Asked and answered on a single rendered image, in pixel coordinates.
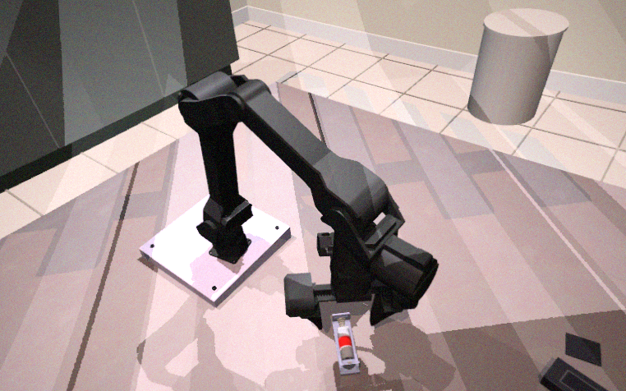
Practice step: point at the grey battery with red band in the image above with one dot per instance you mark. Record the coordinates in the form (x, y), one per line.
(345, 344)

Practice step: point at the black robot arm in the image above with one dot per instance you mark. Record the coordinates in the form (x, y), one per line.
(348, 195)

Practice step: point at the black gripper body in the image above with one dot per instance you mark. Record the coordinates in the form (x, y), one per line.
(302, 297)

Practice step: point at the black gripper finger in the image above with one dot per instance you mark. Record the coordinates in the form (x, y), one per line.
(315, 318)
(381, 310)

